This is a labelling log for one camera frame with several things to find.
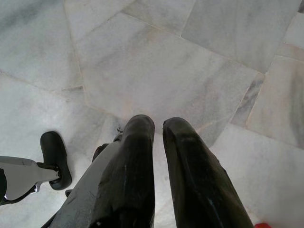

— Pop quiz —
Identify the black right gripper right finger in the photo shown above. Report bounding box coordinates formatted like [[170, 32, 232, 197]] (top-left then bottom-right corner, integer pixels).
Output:
[[162, 117, 255, 228]]

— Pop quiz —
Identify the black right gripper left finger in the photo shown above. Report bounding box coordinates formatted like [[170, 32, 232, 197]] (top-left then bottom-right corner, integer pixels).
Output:
[[89, 114, 155, 228]]

